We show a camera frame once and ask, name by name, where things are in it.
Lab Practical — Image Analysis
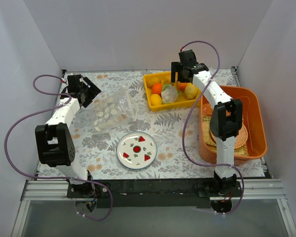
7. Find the small fake orange carrot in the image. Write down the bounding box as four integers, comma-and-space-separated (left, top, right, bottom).
178, 82, 189, 91

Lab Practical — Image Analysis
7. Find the fake yellow mango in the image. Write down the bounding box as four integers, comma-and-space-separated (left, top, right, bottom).
147, 77, 161, 88

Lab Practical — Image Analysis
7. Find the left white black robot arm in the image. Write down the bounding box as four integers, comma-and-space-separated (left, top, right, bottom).
35, 75, 101, 198

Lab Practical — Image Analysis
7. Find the yellow plastic tray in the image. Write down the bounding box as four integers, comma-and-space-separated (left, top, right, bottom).
143, 71, 201, 112

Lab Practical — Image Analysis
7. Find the round woven bamboo basket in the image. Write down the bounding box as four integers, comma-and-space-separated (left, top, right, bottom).
203, 125, 248, 150

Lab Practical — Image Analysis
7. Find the floral pattern table mat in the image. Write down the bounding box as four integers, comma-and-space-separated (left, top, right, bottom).
37, 68, 266, 181

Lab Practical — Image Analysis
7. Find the orange plastic tub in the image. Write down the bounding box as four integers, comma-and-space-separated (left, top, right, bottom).
199, 86, 267, 165

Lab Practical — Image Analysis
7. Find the clear zip top bag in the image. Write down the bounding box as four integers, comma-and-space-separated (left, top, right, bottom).
94, 88, 138, 132

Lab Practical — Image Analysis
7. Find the aluminium frame rail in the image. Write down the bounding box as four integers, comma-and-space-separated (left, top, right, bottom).
10, 66, 296, 237

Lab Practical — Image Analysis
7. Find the watermelon pattern ceramic plate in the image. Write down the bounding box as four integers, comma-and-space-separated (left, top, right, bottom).
116, 131, 158, 170

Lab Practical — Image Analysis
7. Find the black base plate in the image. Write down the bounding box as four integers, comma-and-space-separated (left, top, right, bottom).
66, 178, 242, 209

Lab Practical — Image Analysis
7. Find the smooth fake yellow lemon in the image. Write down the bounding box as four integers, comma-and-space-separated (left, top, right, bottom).
150, 94, 162, 106

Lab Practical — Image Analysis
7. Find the green bamboo placemat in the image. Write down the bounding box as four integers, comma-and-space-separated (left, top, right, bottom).
202, 116, 249, 156

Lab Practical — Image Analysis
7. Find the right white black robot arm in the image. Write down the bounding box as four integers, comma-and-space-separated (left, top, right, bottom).
171, 49, 243, 196

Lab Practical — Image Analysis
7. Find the wrinkled fake yellow lemon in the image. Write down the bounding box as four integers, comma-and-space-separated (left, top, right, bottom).
184, 83, 198, 100

